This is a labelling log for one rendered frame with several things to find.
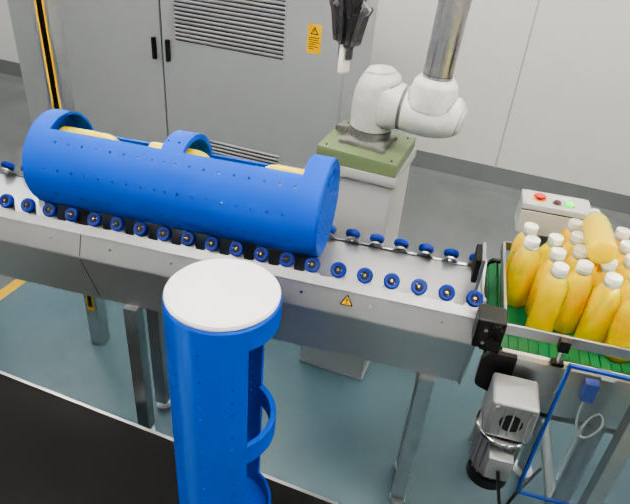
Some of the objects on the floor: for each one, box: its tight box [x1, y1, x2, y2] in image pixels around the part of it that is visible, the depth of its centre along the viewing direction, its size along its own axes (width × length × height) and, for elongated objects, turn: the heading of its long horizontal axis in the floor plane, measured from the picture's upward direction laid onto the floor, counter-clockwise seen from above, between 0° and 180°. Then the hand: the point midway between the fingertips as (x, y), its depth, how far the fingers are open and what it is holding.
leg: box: [146, 309, 171, 410], centre depth 227 cm, size 6×6×63 cm
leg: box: [389, 373, 435, 504], centre depth 199 cm, size 6×6×63 cm
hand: (344, 59), depth 151 cm, fingers closed
